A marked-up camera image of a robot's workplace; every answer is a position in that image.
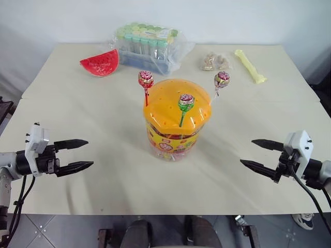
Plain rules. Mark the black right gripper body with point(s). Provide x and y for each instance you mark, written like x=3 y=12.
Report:
x=285 y=162

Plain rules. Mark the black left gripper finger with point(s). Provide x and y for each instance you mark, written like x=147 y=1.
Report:
x=75 y=167
x=71 y=143

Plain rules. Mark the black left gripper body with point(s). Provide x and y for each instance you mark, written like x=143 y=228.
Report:
x=46 y=160

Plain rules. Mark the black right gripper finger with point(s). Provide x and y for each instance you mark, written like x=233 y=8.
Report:
x=258 y=168
x=267 y=144

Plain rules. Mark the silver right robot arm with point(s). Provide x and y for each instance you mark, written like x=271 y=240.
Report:
x=320 y=171

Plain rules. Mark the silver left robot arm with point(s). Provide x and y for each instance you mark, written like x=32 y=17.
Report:
x=7 y=161

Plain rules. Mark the white stick lollipop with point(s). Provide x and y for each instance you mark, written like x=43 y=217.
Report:
x=222 y=78

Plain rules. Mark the green stick lollipop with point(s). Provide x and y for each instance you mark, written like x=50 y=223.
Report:
x=186 y=100

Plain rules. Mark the red stick lollipop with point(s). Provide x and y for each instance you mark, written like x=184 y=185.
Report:
x=145 y=78

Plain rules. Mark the lollipop jar with orange lid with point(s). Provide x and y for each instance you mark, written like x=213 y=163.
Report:
x=168 y=113

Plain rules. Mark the white and blue sneaker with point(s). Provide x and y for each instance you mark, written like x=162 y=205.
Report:
x=305 y=220

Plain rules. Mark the black object beside table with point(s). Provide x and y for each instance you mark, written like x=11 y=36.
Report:
x=4 y=109

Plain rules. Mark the dark grey object beside table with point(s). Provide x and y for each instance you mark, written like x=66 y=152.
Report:
x=322 y=95

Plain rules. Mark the long yellow plastic packet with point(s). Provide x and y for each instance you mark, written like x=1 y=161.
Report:
x=250 y=65

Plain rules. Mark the dark rounded shape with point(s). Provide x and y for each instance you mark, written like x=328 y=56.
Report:
x=203 y=232
x=139 y=235

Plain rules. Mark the red watermelon slice toy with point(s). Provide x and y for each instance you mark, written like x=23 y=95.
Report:
x=102 y=63

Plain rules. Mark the clear bag of brown snacks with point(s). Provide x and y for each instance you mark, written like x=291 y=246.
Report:
x=214 y=62

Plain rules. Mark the bagged test tube pack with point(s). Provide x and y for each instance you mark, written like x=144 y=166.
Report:
x=147 y=44

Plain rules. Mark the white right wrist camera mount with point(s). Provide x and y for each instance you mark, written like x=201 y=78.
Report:
x=300 y=144

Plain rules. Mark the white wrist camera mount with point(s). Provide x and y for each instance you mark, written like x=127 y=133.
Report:
x=300 y=144
x=36 y=139

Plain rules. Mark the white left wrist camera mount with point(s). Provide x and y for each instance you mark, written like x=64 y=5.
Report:
x=36 y=139

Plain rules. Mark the dark brown metal bracket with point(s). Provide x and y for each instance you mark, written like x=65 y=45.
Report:
x=104 y=239
x=249 y=232

